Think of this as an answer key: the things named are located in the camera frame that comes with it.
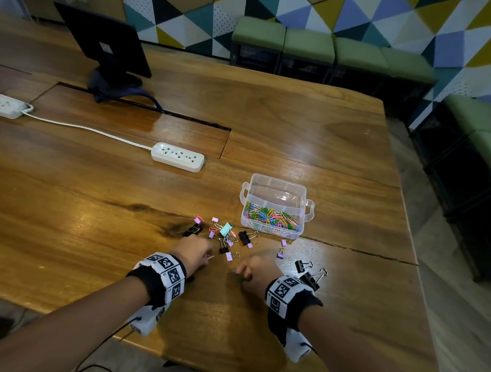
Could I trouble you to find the person's left forearm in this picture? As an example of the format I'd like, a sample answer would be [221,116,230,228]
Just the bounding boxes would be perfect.
[0,262,154,372]

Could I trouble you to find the left wrist marker band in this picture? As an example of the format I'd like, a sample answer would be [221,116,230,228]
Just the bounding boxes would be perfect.
[123,249,190,311]

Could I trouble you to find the black camera cable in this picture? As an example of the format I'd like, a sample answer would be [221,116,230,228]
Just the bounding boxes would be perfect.
[75,311,143,372]

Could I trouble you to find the wrist marker band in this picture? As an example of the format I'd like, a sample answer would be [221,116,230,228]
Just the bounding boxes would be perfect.
[261,273,326,337]
[123,249,190,311]

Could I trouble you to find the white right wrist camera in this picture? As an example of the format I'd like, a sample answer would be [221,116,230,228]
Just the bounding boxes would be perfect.
[281,327,315,365]

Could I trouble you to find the person's left hand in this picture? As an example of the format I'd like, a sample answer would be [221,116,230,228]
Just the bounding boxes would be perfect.
[167,231,216,281]

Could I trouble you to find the group of binder clips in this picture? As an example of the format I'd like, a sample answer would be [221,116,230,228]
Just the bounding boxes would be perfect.
[179,213,334,294]

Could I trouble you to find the dark blue cable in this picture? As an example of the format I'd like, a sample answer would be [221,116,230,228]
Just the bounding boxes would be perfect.
[94,85,167,113]

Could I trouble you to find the person's right forearm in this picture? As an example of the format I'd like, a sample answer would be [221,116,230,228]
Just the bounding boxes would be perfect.
[294,304,459,372]

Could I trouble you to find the heap of sorted paper clips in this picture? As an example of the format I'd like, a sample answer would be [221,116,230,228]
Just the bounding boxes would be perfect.
[242,201,305,234]

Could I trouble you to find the right wrist marker band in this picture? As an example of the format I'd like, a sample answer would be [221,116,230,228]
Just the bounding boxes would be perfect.
[261,273,326,337]

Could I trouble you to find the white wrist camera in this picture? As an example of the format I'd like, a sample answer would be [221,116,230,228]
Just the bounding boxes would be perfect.
[281,327,315,365]
[127,301,171,339]

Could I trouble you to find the wooden table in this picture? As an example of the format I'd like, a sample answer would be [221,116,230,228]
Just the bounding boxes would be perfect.
[0,9,489,372]

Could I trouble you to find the black monitor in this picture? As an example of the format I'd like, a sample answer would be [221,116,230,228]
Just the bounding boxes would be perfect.
[47,1,159,80]

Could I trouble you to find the black monitor stand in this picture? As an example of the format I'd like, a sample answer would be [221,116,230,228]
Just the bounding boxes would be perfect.
[86,67,144,108]

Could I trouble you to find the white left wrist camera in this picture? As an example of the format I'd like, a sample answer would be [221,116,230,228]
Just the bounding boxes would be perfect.
[127,301,171,339]

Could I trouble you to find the white power cable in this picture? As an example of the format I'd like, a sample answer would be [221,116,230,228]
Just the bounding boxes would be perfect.
[18,110,156,153]

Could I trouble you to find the person's right hand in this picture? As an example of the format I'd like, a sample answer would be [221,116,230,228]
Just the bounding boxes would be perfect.
[232,252,286,303]

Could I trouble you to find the clear plastic box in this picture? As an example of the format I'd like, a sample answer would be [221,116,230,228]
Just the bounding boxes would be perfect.
[236,171,318,242]

